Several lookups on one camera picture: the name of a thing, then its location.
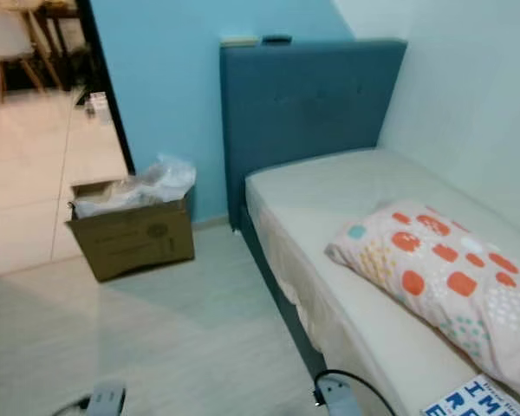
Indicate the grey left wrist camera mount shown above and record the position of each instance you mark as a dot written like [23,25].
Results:
[107,400]

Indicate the mattress with cream sheet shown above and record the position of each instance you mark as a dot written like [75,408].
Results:
[321,186]

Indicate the dark blue bed base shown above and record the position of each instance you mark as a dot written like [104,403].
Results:
[273,286]

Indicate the blue upholstered bed headboard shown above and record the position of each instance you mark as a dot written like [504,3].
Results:
[303,104]

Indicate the pink pillow with orange spots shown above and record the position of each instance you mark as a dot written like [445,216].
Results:
[442,269]

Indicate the white book with blue letters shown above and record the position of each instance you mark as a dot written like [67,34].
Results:
[472,399]

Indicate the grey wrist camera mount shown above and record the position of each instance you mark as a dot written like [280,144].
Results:
[107,400]
[338,399]

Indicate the dark door frame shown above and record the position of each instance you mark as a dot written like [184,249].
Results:
[108,87]

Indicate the brown cardboard box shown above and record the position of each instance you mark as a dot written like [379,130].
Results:
[134,247]

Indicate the dark wooden table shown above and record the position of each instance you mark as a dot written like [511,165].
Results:
[61,17]

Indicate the clear plastic zipper bag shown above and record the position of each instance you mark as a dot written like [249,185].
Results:
[143,189]

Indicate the white chair with wooden legs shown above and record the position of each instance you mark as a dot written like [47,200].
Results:
[9,39]

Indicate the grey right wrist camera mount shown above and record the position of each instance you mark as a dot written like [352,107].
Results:
[338,399]

